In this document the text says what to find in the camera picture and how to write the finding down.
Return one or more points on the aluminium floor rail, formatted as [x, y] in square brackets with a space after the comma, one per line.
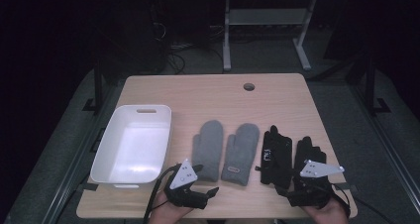
[389, 151]
[71, 171]

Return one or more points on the plain grey mitten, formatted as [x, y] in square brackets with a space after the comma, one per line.
[208, 144]

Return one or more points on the person's right hand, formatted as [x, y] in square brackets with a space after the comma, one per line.
[330, 215]

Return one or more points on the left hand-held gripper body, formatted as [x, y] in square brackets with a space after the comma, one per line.
[183, 177]

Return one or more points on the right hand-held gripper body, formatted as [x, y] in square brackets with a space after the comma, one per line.
[317, 169]

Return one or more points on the black metal stand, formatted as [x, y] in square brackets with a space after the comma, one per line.
[371, 85]
[98, 85]

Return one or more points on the black glove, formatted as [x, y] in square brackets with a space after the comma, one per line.
[308, 151]
[279, 144]

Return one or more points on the black computer tower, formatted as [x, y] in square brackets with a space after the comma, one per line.
[135, 35]

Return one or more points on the person's left hand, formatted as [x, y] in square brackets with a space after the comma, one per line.
[165, 214]

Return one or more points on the grey metal desk frame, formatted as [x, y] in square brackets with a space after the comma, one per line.
[264, 16]

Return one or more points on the white plastic bin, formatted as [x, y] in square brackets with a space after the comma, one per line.
[132, 151]

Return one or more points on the grey mitten with label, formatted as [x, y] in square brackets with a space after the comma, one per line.
[241, 151]

